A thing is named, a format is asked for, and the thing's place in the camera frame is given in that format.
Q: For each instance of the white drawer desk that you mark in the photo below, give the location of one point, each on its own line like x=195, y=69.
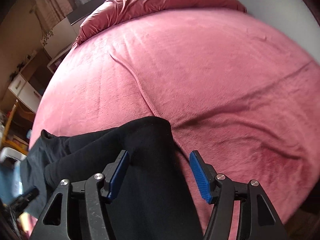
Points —
x=32, y=80

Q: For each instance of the white plastic storage box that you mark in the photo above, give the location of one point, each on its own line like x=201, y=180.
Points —
x=11, y=157

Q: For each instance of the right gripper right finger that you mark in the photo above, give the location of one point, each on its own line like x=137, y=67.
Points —
x=204, y=175

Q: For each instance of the pink fleece bed blanket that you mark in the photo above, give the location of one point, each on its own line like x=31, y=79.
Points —
x=237, y=90

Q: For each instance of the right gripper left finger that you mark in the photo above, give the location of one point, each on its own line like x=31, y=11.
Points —
x=114, y=175

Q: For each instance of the red crumpled duvet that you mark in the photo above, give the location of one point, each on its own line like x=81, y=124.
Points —
x=114, y=12

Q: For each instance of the beige curtain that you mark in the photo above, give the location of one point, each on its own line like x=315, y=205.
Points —
x=62, y=0

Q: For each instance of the white bedside cabinet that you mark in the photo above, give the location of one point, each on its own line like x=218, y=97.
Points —
x=58, y=42

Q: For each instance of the wooden chair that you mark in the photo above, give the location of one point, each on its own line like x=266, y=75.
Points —
x=18, y=123

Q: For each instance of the black pants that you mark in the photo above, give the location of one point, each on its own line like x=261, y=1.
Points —
x=154, y=200

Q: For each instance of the black headboard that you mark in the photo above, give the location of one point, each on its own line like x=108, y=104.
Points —
x=83, y=11

